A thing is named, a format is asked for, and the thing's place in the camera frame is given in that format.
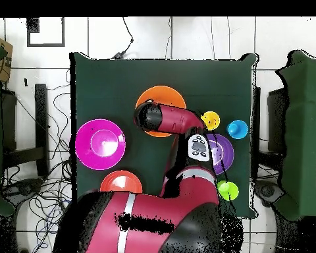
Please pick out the large orange plastic bowl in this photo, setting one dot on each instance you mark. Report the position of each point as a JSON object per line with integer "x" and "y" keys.
{"x": 160, "y": 93}

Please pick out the purple plastic bowl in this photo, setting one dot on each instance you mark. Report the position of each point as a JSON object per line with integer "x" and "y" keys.
{"x": 225, "y": 152}

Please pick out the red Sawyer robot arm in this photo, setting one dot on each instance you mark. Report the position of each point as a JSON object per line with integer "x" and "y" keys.
{"x": 147, "y": 210}

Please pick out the red-orange plastic bowl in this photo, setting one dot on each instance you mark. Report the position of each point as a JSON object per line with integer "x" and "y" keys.
{"x": 121, "y": 181}

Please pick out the yellow plastic cup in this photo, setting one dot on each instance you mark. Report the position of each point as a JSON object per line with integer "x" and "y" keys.
{"x": 212, "y": 118}

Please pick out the large pink plastic bowl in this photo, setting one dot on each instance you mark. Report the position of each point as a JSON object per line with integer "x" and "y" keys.
{"x": 100, "y": 158}

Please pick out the dark green table cloth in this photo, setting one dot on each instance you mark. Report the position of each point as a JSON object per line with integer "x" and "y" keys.
{"x": 108, "y": 79}

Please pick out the blue plastic cup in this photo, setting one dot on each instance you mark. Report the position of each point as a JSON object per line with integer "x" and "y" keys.
{"x": 237, "y": 130}

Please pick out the lime green plastic cup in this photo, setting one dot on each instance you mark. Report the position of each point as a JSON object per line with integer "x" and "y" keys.
{"x": 230, "y": 192}

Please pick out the cardboard box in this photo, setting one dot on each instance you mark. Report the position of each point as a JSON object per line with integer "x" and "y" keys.
{"x": 5, "y": 52}

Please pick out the black metal frame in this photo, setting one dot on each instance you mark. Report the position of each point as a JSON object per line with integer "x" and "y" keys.
{"x": 276, "y": 118}
{"x": 40, "y": 118}

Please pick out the black square floor frame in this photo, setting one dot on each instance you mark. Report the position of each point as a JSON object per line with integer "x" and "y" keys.
{"x": 28, "y": 39}

